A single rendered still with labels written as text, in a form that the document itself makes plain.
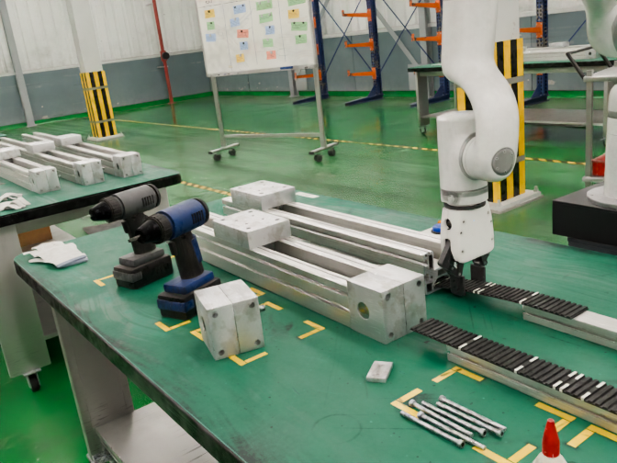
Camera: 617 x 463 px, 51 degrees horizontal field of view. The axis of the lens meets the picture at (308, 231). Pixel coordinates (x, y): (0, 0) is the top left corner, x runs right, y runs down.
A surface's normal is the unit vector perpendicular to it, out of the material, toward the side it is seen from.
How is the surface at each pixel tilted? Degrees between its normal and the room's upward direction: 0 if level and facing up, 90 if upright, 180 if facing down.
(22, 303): 90
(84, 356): 90
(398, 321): 90
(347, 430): 0
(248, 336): 90
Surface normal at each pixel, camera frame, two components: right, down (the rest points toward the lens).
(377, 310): -0.80, 0.26
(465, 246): 0.52, 0.18
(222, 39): -0.54, 0.31
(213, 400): -0.11, -0.95
